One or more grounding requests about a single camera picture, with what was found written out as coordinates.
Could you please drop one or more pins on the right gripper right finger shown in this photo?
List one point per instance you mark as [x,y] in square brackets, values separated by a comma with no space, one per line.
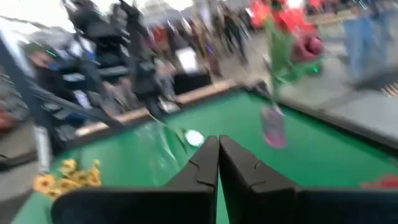
[280,205]

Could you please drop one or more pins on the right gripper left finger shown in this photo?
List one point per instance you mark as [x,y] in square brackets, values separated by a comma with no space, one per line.
[140,205]

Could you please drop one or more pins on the yellow artificial flower bunch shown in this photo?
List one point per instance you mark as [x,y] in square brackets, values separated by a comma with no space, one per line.
[71,179]

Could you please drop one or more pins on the white artificial tulip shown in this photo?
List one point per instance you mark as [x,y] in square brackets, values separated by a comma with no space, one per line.
[194,137]

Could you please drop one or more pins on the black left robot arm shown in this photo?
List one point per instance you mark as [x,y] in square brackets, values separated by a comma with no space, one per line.
[146,74]

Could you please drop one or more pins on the clear glass vase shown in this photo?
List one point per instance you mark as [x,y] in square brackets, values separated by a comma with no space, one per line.
[155,155]

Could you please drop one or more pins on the purple tinted glass vase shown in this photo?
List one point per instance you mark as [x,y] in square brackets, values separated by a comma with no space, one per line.
[273,127]

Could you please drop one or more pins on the green table mat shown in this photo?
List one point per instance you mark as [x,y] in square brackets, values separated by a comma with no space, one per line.
[311,161]

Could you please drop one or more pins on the person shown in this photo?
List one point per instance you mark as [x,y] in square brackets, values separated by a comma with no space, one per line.
[46,65]
[363,46]

